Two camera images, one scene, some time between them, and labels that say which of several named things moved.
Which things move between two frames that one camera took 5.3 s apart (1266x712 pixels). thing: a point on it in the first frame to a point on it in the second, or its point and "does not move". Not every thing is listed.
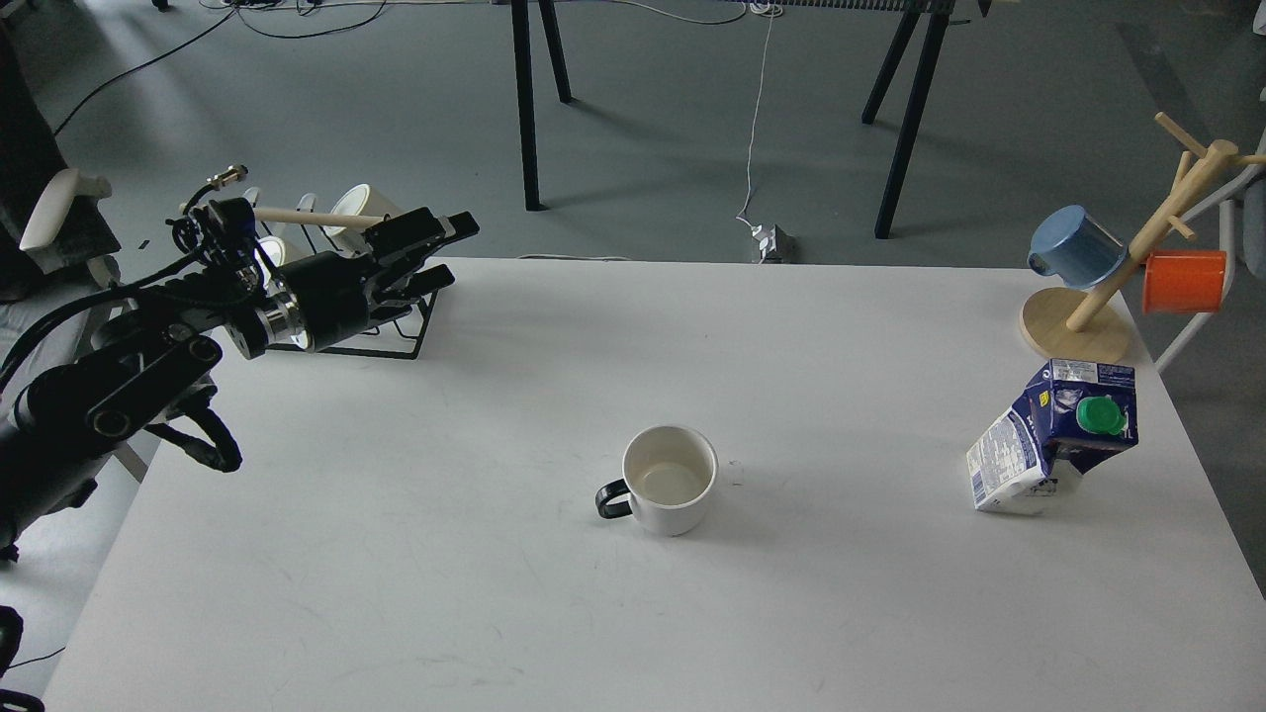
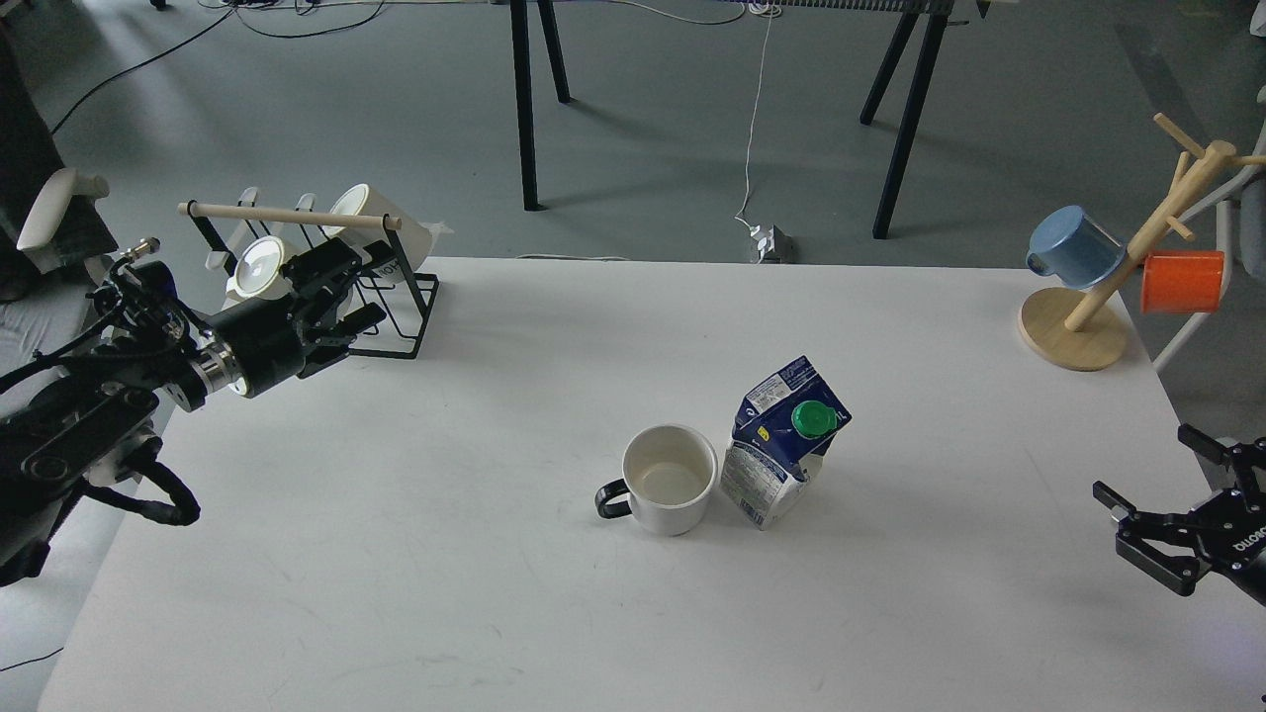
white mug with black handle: (668, 473) does not move
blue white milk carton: (1072, 412) to (781, 430)
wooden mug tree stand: (1091, 327) does not move
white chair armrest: (56, 203) does not move
